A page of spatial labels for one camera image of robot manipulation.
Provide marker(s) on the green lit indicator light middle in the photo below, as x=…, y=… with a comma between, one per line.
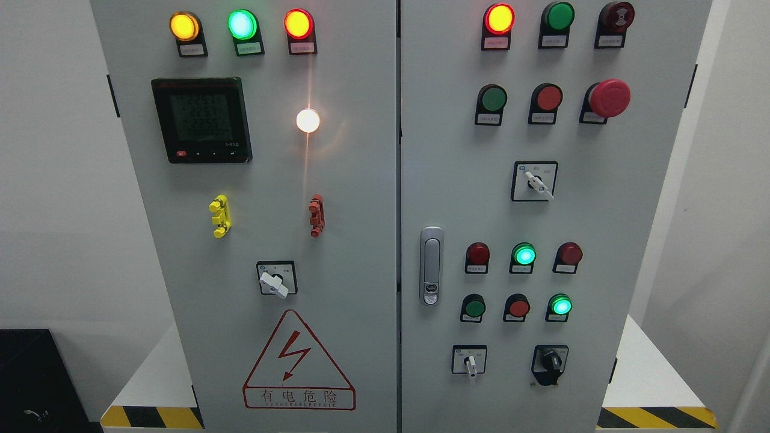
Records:
x=523, y=256

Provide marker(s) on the red lit indicator light right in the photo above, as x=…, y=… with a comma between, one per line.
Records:
x=498, y=21

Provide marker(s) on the white selector switch left door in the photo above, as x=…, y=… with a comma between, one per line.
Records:
x=277, y=277

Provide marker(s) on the silver cabinet door handle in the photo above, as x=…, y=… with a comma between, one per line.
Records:
x=431, y=243

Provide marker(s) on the white selector switch upper right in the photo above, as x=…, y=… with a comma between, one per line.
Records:
x=534, y=180

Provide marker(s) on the yellow indicator light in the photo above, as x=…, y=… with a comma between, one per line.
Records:
x=188, y=32

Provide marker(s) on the grey left cabinet door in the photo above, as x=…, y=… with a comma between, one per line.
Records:
x=346, y=278

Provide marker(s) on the green lit indicator light lower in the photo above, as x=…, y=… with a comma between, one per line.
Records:
x=558, y=309

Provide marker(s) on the red lit indicator light left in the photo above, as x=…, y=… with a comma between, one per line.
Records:
x=299, y=25

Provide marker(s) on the black digital power meter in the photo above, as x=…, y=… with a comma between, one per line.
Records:
x=203, y=120

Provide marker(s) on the red push button upper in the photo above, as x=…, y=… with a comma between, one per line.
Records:
x=545, y=100

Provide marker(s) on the grey right cabinet door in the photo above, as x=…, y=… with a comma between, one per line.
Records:
x=458, y=176

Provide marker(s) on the red electric hazard warning sticker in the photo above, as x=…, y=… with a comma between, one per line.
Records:
x=295, y=371

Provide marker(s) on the green push button upper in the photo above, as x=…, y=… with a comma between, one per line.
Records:
x=490, y=105

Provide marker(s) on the green push button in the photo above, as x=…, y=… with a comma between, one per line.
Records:
x=490, y=105
x=473, y=308

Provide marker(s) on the dark red buzzer alarm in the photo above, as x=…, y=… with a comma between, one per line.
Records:
x=612, y=25

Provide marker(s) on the red lit indicator light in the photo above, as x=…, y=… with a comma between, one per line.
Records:
x=498, y=21
x=299, y=25

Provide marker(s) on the green push button lower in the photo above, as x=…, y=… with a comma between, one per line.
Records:
x=473, y=308

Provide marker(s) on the red terminal connector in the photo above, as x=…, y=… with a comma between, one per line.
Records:
x=317, y=215

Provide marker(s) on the dark red indicator light right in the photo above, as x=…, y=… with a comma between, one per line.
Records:
x=568, y=256

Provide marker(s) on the red push button lower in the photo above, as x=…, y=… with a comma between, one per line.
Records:
x=516, y=308

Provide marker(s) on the white selector switch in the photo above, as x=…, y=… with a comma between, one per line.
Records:
x=534, y=180
x=469, y=360

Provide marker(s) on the red emergency stop button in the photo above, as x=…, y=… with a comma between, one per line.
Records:
x=605, y=100

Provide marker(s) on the white selector switch lower right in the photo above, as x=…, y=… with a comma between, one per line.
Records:
x=469, y=360

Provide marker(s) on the red push button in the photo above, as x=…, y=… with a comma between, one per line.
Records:
x=516, y=308
x=545, y=100

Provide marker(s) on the dark red indicator light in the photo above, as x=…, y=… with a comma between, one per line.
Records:
x=477, y=259
x=568, y=256

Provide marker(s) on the black box lower left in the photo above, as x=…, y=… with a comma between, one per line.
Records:
x=37, y=394

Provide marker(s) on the yellow terminal connector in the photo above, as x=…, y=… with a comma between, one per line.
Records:
x=219, y=207

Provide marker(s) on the grey cabinet door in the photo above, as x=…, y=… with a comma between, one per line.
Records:
x=458, y=176
x=346, y=278

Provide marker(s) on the black rotary knob switch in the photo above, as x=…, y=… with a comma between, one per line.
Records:
x=548, y=363

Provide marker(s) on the white lit indicator light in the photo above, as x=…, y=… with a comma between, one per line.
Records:
x=308, y=120

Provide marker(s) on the green unlit indicator light top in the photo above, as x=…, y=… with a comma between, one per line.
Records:
x=555, y=25

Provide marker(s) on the dark red indicator light left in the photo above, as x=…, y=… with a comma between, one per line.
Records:
x=477, y=259

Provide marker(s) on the green lit indicator light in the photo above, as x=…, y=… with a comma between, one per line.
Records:
x=246, y=33
x=523, y=256
x=558, y=309

